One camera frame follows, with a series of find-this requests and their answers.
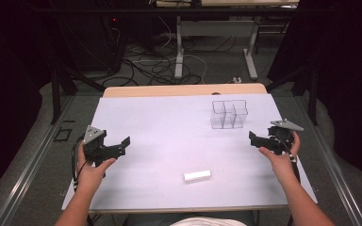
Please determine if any person's left hand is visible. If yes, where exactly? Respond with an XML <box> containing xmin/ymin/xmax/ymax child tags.
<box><xmin>75</xmin><ymin>142</ymin><xmax>118</xmax><ymax>193</ymax></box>

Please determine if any grey floor rail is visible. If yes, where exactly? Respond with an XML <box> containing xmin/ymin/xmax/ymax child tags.
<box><xmin>0</xmin><ymin>95</ymin><xmax>76</xmax><ymax>226</ymax></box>
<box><xmin>296</xmin><ymin>95</ymin><xmax>362</xmax><ymax>226</ymax></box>

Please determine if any wooden table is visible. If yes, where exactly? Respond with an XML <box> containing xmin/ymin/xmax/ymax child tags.
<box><xmin>102</xmin><ymin>82</ymin><xmax>269</xmax><ymax>99</ymax></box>

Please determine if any person's white shirt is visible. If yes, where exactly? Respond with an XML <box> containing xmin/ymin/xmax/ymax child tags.
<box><xmin>169</xmin><ymin>216</ymin><xmax>249</xmax><ymax>226</ymax></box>

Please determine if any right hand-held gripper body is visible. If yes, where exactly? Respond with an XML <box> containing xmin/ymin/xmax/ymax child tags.
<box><xmin>258</xmin><ymin>119</ymin><xmax>304</xmax><ymax>156</ymax></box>

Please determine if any black metal stand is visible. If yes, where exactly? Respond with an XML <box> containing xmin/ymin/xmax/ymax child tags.
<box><xmin>49</xmin><ymin>59</ymin><xmax>106</xmax><ymax>125</ymax></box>
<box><xmin>265</xmin><ymin>59</ymin><xmax>321</xmax><ymax>118</ymax></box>

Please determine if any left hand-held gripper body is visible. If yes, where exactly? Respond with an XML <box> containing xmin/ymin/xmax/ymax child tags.
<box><xmin>82</xmin><ymin>125</ymin><xmax>127</xmax><ymax>168</ymax></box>

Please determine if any white rectangular block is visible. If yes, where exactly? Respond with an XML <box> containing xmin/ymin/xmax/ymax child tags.
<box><xmin>183</xmin><ymin>169</ymin><xmax>212</xmax><ymax>183</ymax></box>

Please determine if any black computer tower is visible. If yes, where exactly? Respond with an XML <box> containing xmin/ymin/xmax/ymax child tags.
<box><xmin>70</xmin><ymin>12</ymin><xmax>124</xmax><ymax>73</ymax></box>

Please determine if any clear plastic compartment organizer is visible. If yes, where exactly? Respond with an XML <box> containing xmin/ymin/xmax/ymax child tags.
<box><xmin>209</xmin><ymin>99</ymin><xmax>249</xmax><ymax>130</ymax></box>

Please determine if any white table cover sheet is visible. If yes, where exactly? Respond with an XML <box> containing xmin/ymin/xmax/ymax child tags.
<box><xmin>61</xmin><ymin>93</ymin><xmax>319</xmax><ymax>211</ymax></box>

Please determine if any person's right hand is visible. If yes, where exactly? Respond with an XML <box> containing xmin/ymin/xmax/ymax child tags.
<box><xmin>258</xmin><ymin>131</ymin><xmax>302</xmax><ymax>186</ymax></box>

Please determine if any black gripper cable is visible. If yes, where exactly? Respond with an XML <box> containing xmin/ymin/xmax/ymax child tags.
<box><xmin>71</xmin><ymin>137</ymin><xmax>91</xmax><ymax>193</ymax></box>
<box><xmin>276</xmin><ymin>134</ymin><xmax>302</xmax><ymax>186</ymax></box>

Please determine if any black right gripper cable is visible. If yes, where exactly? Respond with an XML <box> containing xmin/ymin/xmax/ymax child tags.
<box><xmin>276</xmin><ymin>134</ymin><xmax>302</xmax><ymax>186</ymax></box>

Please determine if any tangle of floor cables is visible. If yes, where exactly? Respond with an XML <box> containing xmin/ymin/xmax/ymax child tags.
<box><xmin>102</xmin><ymin>15</ymin><xmax>238</xmax><ymax>88</ymax></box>

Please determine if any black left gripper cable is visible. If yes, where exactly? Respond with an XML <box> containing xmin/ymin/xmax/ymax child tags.
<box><xmin>71</xmin><ymin>137</ymin><xmax>91</xmax><ymax>193</ymax></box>

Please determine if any white-legged background desk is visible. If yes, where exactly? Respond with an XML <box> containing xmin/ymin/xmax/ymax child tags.
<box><xmin>155</xmin><ymin>0</ymin><xmax>300</xmax><ymax>81</ymax></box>

